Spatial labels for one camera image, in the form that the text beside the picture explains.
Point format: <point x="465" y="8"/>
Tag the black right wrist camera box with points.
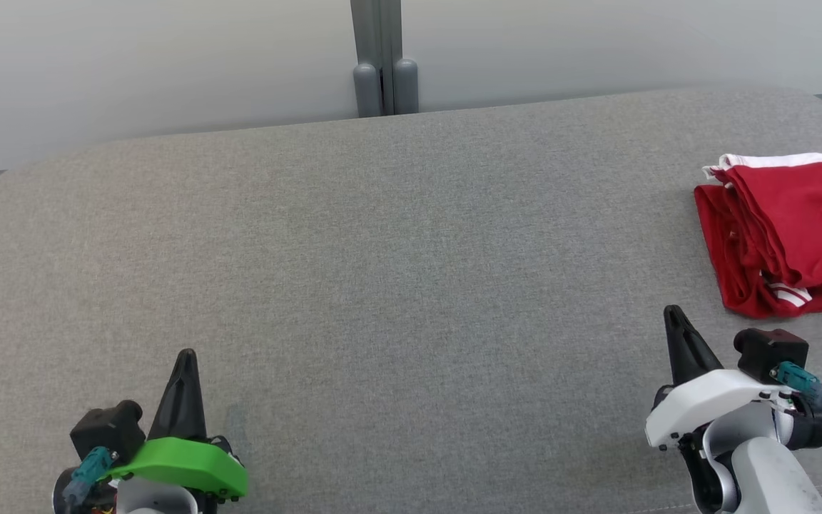
<point x="771" y="350"/>

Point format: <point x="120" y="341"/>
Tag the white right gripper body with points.
<point x="711" y="396"/>

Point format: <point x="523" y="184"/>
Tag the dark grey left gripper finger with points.
<point x="195" y="407"/>
<point x="172" y="407"/>

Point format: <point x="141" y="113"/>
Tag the grey partition post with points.
<point x="367" y="86"/>
<point x="405" y="86"/>

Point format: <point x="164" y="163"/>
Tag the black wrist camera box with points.
<point x="771" y="350"/>
<point x="108" y="428"/>

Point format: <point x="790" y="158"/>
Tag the teal camera connector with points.
<point x="800" y="378"/>
<point x="90" y="467"/>

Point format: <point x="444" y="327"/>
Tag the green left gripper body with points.
<point x="183" y="460"/>

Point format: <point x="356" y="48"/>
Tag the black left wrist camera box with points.
<point x="108" y="428"/>

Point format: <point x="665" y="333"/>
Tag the red basketball jersey white sleeves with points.
<point x="739" y="285"/>

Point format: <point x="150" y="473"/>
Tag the teal left camera connector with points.
<point x="90" y="467"/>

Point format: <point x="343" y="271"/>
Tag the teal right camera connector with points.
<point x="800" y="378"/>

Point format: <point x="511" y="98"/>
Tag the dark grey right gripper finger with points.
<point x="700" y="357"/>
<point x="678" y="357"/>

